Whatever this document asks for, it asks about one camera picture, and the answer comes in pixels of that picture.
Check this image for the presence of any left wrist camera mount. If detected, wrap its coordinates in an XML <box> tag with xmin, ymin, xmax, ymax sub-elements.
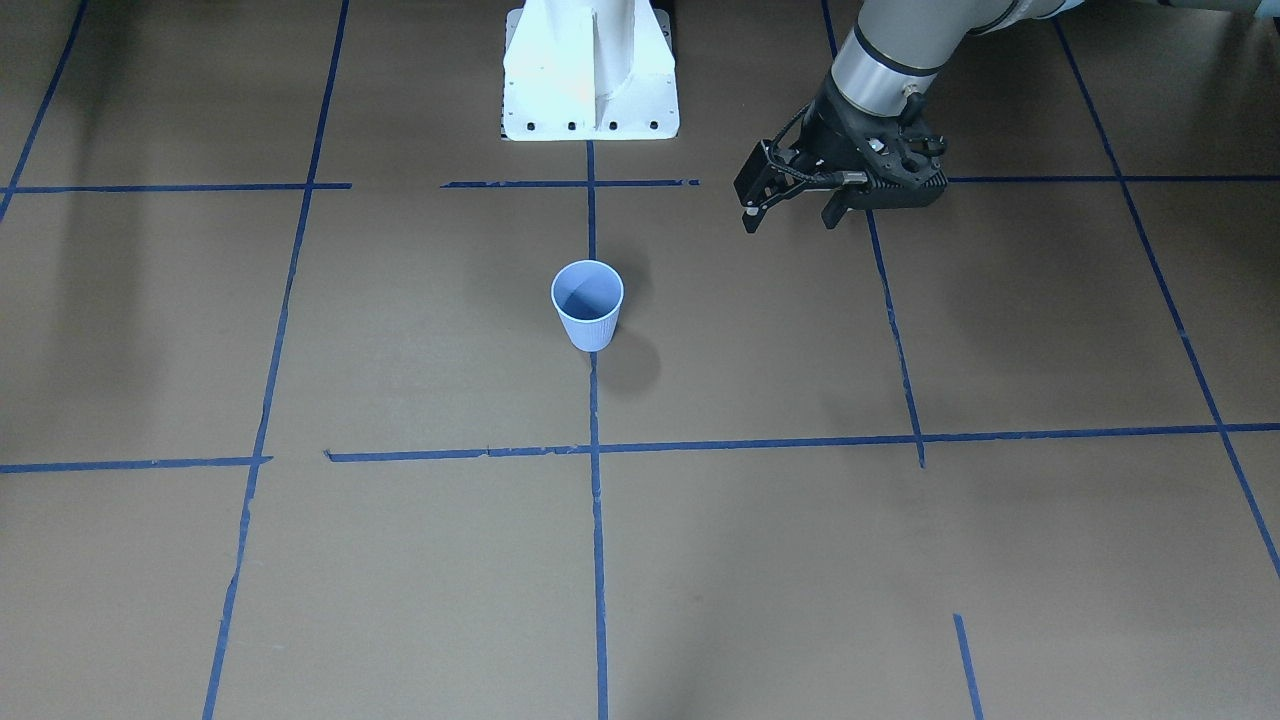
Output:
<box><xmin>867</xmin><ymin>92</ymin><xmax>947</xmax><ymax>188</ymax></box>

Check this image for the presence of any blue ribbed plastic cup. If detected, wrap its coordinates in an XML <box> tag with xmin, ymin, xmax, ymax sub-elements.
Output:
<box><xmin>550</xmin><ymin>259</ymin><xmax>625</xmax><ymax>354</ymax></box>

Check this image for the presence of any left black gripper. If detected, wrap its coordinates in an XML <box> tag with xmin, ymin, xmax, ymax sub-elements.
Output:
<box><xmin>733</xmin><ymin>76</ymin><xmax>948</xmax><ymax>234</ymax></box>

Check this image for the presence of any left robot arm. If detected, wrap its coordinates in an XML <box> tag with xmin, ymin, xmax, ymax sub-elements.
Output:
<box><xmin>733</xmin><ymin>1</ymin><xmax>1076</xmax><ymax>233</ymax></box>

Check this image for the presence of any white mounting pillar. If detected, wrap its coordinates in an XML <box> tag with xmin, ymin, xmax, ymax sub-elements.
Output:
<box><xmin>500</xmin><ymin>1</ymin><xmax>681</xmax><ymax>142</ymax></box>

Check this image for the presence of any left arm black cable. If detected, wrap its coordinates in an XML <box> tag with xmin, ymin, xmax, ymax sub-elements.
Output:
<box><xmin>765</xmin><ymin>100</ymin><xmax>869</xmax><ymax>187</ymax></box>

